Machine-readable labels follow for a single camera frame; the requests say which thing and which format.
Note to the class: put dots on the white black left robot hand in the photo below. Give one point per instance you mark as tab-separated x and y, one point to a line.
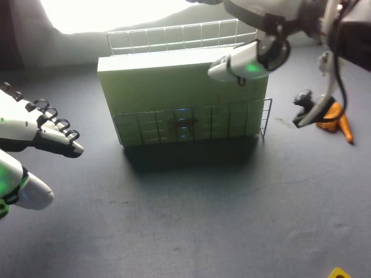
17	127

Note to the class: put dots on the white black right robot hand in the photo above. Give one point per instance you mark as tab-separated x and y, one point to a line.
240	65

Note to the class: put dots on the light green board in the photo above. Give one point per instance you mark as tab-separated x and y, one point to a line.
174	84

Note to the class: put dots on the orange toy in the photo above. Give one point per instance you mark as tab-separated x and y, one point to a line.
337	114

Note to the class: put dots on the grey table cloth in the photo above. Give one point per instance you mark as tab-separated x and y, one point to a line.
203	217

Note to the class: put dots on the yellow toy block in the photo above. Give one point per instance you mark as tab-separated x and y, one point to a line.
339	273

